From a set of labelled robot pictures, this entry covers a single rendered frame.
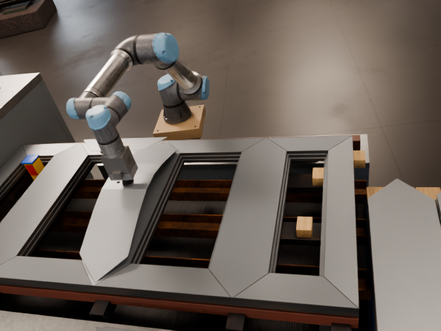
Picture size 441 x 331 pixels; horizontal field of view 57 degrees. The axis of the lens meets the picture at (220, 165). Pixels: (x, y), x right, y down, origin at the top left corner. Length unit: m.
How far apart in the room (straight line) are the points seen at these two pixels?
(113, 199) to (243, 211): 0.46
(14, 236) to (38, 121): 0.86
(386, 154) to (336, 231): 1.68
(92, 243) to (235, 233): 0.47
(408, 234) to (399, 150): 1.70
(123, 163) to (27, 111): 1.03
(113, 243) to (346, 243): 0.73
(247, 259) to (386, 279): 0.39
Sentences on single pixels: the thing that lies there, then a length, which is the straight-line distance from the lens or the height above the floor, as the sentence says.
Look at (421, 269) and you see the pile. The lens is 1.26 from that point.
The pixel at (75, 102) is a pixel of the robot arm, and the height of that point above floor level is 1.24.
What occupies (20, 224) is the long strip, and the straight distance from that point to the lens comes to 1.75.
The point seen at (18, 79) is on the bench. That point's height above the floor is 1.05.
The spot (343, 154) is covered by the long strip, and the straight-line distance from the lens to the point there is 1.58.
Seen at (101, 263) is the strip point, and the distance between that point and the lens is 1.40.
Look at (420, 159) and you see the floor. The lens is 2.92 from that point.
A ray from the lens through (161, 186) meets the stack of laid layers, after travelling 1.59.
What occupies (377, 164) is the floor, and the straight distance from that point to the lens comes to 2.86.
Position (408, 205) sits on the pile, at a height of 0.85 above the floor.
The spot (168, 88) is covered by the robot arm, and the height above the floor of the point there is 0.93.
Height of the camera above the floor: 1.85
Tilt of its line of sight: 38 degrees down
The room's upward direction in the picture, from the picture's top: 14 degrees counter-clockwise
